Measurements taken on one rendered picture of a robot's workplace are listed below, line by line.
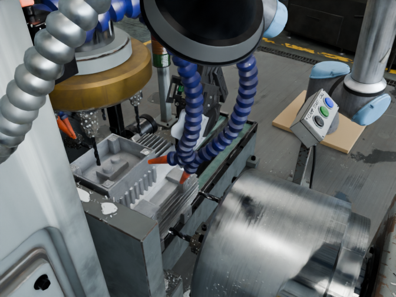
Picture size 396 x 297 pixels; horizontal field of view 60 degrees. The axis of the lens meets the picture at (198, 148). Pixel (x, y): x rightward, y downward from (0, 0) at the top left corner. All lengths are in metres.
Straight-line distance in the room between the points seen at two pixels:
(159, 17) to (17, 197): 0.14
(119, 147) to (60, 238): 0.39
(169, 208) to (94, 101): 0.30
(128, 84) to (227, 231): 0.23
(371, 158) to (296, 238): 0.82
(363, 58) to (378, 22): 0.10
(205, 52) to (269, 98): 1.31
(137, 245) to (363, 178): 0.83
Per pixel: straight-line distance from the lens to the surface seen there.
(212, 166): 0.92
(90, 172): 0.63
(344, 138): 1.29
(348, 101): 1.13
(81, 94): 0.42
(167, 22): 0.18
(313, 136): 0.85
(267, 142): 1.22
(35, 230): 0.27
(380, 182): 1.18
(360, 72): 1.08
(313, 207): 0.50
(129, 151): 0.65
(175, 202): 0.66
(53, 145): 0.25
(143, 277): 0.55
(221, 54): 0.18
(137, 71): 0.45
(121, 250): 0.53
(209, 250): 0.49
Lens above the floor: 1.52
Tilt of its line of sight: 38 degrees down
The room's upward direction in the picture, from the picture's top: straight up
